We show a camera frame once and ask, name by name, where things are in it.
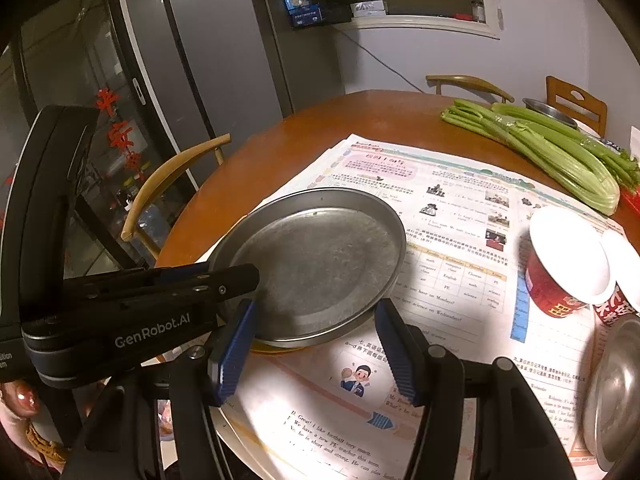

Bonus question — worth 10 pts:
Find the small metal dish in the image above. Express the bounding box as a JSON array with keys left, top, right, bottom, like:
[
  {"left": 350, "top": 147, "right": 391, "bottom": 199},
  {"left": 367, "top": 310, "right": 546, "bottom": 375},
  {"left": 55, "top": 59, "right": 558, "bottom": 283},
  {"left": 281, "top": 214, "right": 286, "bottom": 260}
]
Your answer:
[{"left": 522, "top": 97, "right": 578, "bottom": 128}]

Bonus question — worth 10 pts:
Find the round metal plate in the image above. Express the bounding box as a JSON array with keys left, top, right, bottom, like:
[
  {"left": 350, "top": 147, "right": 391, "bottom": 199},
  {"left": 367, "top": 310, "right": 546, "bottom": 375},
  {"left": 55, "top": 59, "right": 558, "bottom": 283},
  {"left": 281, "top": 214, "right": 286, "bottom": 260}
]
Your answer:
[{"left": 206, "top": 187, "right": 407, "bottom": 348}]

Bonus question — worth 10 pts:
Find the curved wooden armchair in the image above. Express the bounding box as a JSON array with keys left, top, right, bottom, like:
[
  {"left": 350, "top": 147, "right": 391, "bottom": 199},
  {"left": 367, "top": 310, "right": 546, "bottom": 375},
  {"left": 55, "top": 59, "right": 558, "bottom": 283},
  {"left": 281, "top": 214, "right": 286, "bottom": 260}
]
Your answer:
[
  {"left": 426, "top": 75, "right": 515, "bottom": 105},
  {"left": 121, "top": 133, "right": 232, "bottom": 266}
]

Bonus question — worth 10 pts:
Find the blue box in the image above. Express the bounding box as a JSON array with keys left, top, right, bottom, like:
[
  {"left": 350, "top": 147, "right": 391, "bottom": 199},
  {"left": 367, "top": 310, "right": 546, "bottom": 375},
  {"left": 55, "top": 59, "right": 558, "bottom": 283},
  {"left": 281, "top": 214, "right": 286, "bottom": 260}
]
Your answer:
[{"left": 282, "top": 0, "right": 323, "bottom": 28}]

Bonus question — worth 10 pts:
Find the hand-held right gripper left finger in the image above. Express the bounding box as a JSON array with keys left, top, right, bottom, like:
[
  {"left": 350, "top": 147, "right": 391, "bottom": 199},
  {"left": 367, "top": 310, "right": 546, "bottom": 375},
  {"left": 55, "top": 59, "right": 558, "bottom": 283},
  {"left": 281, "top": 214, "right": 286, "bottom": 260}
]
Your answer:
[{"left": 62, "top": 299, "right": 258, "bottom": 480}]

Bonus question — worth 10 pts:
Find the person's left hand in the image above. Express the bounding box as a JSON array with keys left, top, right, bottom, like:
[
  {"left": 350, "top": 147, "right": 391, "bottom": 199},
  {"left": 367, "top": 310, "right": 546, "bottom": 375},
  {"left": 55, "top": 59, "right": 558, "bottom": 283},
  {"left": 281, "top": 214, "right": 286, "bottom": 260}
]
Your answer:
[{"left": 0, "top": 380, "right": 41, "bottom": 423}]

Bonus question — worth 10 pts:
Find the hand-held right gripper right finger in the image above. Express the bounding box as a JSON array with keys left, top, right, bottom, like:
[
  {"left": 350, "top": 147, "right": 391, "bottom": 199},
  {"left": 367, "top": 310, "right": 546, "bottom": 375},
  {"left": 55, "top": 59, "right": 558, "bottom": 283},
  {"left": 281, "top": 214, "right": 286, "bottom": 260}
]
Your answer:
[{"left": 374, "top": 299, "right": 576, "bottom": 480}]

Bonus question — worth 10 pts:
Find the black cable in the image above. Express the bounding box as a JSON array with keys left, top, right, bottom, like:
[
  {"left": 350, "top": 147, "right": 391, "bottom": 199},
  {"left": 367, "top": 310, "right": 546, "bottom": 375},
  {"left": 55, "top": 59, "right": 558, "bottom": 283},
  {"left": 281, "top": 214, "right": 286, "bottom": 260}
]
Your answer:
[{"left": 332, "top": 27, "right": 426, "bottom": 92}]

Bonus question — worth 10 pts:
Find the printed newspaper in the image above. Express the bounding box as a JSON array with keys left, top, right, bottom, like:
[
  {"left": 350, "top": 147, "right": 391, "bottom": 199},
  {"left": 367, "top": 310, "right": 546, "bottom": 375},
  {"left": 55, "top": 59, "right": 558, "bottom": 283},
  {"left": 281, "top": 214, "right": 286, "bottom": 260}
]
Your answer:
[{"left": 192, "top": 134, "right": 640, "bottom": 480}]

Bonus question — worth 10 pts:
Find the grey refrigerator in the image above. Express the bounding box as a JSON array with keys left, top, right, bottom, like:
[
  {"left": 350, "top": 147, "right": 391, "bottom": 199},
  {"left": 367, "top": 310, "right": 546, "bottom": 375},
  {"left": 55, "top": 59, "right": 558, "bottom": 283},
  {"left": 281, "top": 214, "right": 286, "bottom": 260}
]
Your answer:
[{"left": 112, "top": 0, "right": 296, "bottom": 171}]

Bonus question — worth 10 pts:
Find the celery bunch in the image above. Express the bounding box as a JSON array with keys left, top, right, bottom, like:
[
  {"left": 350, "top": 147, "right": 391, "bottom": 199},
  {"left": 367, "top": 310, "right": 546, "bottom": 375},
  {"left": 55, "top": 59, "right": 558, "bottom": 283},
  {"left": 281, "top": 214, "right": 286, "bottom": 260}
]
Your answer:
[{"left": 441, "top": 99, "right": 640, "bottom": 217}]

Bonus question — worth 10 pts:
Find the glass door with red decoration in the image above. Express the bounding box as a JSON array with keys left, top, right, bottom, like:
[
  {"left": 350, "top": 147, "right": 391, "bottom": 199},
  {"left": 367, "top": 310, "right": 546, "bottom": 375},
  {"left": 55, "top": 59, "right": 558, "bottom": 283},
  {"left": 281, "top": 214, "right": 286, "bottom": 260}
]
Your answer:
[{"left": 0, "top": 0, "right": 201, "bottom": 271}]

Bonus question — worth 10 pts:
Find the yellow shell-shaped plate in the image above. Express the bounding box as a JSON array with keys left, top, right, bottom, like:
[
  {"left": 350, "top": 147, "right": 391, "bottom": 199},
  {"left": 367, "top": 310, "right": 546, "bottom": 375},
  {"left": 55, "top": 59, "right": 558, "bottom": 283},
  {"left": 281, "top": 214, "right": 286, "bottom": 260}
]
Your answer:
[{"left": 249, "top": 339, "right": 326, "bottom": 357}]

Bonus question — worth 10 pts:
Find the gold chain bracelet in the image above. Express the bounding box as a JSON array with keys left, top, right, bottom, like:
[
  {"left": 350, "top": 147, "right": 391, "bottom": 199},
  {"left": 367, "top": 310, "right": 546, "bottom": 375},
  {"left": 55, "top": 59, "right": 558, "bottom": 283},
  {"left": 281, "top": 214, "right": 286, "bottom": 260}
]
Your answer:
[{"left": 25, "top": 422, "right": 68, "bottom": 463}]

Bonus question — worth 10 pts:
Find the stainless steel bowl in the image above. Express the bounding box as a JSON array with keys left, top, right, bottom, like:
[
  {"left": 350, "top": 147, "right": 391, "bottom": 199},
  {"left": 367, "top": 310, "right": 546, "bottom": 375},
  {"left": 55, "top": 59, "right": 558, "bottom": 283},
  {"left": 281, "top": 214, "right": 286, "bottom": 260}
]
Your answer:
[{"left": 580, "top": 315, "right": 640, "bottom": 473}]

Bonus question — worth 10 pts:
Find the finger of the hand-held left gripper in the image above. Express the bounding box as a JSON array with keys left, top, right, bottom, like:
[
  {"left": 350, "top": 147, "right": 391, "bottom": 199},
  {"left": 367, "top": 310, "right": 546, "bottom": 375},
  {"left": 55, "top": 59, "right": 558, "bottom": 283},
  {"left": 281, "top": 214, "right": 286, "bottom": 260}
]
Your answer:
[{"left": 62, "top": 265, "right": 261, "bottom": 311}]

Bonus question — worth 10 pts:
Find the wooden chair with cutout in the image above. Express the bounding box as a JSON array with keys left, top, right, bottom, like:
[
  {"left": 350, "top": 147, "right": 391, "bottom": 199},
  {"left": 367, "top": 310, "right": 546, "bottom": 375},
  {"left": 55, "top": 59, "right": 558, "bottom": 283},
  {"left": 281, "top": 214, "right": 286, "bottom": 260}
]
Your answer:
[{"left": 545, "top": 76, "right": 608, "bottom": 138}]

